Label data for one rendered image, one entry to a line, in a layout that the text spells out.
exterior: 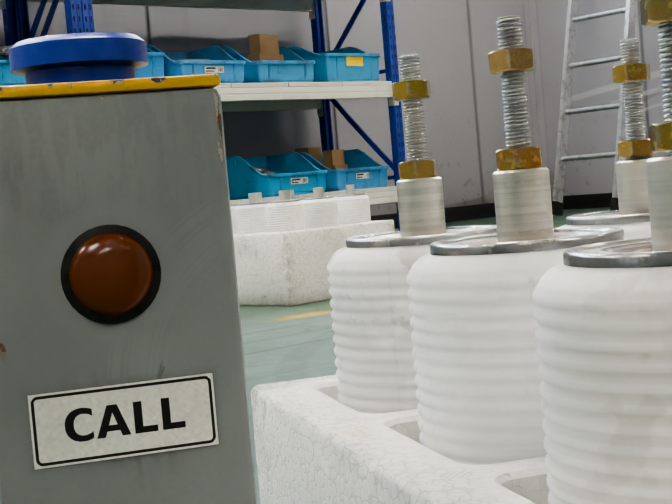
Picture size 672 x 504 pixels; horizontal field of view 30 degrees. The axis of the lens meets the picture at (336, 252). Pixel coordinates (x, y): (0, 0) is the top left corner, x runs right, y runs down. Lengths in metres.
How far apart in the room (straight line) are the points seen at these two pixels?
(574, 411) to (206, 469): 0.11
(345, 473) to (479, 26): 7.68
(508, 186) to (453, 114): 7.38
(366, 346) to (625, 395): 0.24
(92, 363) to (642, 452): 0.15
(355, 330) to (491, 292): 0.14
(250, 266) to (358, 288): 2.56
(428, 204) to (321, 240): 2.52
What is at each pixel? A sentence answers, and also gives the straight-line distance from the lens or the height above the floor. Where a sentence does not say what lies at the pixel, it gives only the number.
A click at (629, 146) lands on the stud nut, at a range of 0.65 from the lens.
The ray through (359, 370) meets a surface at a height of 0.20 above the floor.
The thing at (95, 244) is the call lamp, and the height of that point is 0.27.
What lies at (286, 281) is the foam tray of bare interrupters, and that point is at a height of 0.06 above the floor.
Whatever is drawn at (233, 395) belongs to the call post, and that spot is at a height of 0.22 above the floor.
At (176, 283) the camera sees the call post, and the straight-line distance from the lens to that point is 0.35.
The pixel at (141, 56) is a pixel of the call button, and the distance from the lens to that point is 0.37.
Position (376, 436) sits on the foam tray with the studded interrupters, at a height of 0.18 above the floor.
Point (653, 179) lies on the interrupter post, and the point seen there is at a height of 0.27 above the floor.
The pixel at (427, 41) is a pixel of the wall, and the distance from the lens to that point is 7.78.
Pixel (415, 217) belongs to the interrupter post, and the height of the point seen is 0.26.
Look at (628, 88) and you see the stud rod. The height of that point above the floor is 0.32.
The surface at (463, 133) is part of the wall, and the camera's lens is 7.92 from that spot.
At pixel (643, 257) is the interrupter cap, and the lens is 0.36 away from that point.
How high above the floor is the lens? 0.28
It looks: 3 degrees down
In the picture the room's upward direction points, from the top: 5 degrees counter-clockwise
